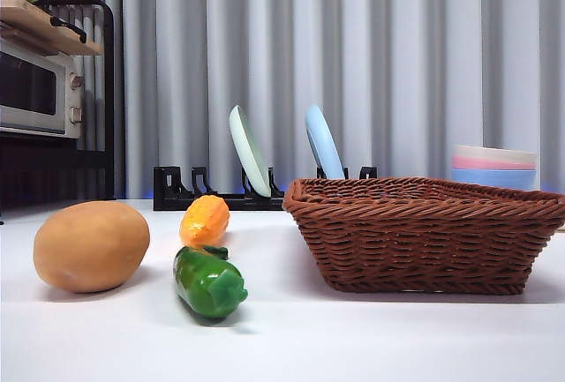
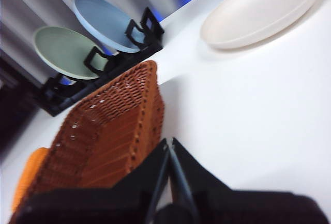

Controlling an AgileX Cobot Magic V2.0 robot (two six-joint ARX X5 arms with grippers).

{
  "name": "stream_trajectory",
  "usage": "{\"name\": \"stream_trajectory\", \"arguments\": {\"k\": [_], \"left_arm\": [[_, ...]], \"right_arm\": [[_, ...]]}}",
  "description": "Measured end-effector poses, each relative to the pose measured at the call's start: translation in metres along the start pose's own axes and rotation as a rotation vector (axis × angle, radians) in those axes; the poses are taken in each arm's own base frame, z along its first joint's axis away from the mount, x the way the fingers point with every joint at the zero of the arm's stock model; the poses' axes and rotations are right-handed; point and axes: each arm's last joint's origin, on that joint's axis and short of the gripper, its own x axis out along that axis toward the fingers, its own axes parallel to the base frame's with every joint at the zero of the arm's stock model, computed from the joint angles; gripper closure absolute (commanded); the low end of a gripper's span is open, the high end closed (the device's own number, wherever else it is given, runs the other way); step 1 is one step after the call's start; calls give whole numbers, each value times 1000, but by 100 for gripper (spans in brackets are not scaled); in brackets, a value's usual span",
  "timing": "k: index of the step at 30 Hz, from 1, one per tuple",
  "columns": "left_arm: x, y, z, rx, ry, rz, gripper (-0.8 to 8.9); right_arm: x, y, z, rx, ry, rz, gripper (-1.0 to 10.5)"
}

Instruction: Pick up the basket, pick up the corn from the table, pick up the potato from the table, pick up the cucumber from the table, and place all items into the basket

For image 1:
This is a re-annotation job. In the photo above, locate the orange corn cob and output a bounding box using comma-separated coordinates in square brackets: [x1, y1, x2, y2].
[179, 194, 231, 250]

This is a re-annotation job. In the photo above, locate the green cucumber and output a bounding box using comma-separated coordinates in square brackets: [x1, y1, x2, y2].
[172, 244, 249, 318]

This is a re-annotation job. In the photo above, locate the brown wicker basket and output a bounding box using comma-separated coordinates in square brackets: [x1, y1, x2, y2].
[282, 176, 565, 296]

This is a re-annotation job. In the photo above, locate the brown potato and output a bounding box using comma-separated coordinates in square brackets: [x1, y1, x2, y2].
[33, 200, 151, 294]

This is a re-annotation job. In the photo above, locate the pale green plate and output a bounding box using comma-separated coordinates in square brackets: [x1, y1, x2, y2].
[229, 104, 272, 198]

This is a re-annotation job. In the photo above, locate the pale blue plate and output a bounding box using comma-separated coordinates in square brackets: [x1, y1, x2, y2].
[305, 103, 346, 180]

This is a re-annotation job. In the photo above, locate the black dish rack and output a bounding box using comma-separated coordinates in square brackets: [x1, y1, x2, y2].
[153, 165, 379, 212]

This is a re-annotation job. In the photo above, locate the grey curtain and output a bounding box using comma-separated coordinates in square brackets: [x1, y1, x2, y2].
[0, 0, 565, 201]

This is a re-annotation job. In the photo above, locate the pink bowl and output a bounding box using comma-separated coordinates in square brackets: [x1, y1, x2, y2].
[451, 155, 538, 172]

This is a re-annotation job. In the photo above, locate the blue bowl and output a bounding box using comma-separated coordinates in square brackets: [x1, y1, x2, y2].
[451, 168, 538, 191]

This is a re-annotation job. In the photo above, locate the cream bowl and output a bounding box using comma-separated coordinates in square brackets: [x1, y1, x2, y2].
[451, 144, 539, 165]

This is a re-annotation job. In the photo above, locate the silver toaster oven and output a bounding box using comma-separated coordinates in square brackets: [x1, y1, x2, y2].
[0, 40, 86, 140]

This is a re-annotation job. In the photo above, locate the black metal shelf frame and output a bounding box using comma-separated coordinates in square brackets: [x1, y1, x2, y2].
[0, 0, 117, 227]

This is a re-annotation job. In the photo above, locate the wooden board with black handle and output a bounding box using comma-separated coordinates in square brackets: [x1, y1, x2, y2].
[0, 0, 103, 56]

